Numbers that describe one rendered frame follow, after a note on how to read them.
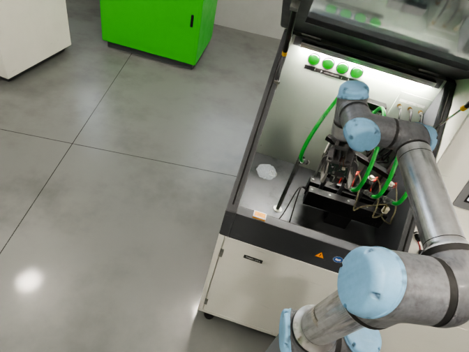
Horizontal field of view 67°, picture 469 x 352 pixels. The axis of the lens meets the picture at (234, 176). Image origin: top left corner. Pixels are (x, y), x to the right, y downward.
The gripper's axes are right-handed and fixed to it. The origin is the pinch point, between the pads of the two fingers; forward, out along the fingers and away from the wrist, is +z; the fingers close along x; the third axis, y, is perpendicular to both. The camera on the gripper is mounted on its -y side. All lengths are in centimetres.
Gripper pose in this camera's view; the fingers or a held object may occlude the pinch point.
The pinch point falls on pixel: (336, 181)
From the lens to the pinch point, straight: 118.1
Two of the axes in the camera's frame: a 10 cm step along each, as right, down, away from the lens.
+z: 0.5, 7.3, 6.8
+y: -3.9, 6.4, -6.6
